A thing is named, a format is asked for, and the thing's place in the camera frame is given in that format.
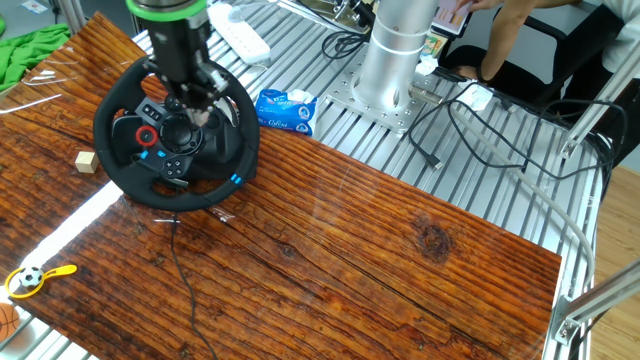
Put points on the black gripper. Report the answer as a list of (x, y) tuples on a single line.
[(180, 50)]

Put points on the black racing steering wheel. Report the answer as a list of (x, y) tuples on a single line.
[(177, 134)]

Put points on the bare person forearm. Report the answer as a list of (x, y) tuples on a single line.
[(545, 4)]

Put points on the bare forearm with wristband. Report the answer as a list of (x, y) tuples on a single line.
[(500, 45)]

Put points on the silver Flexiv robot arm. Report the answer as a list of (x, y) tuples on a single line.
[(395, 60)]

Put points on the black steering wheel controller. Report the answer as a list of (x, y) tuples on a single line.
[(220, 145)]

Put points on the bare person hand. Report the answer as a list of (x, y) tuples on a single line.
[(471, 73), (480, 5)]

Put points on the white power strip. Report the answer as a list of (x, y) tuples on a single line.
[(240, 37)]

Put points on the blue tissue pack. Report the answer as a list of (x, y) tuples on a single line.
[(285, 112)]

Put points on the small wooden cube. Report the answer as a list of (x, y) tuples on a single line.
[(86, 162)]

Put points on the green cloth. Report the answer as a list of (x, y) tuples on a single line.
[(30, 50)]

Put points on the small white card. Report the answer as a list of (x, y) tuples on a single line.
[(34, 6)]

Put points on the wood grain table mat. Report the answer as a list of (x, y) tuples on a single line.
[(325, 250)]

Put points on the crumpled white tissue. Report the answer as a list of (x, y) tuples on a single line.
[(427, 65)]

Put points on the colourful card box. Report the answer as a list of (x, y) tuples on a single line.
[(435, 46)]

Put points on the tablet with pink screen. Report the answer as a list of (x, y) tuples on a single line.
[(450, 20)]

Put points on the white power adapter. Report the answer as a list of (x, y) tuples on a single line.
[(477, 97)]

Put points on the orange mini basketball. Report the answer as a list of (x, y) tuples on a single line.
[(7, 322)]

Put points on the black office chair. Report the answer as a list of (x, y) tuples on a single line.
[(520, 75)]

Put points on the person in white shirt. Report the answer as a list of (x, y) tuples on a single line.
[(625, 30)]

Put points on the aluminium frame post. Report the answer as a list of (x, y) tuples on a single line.
[(595, 106), (610, 290), (72, 15)]

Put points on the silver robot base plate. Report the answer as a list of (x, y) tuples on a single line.
[(395, 117)]

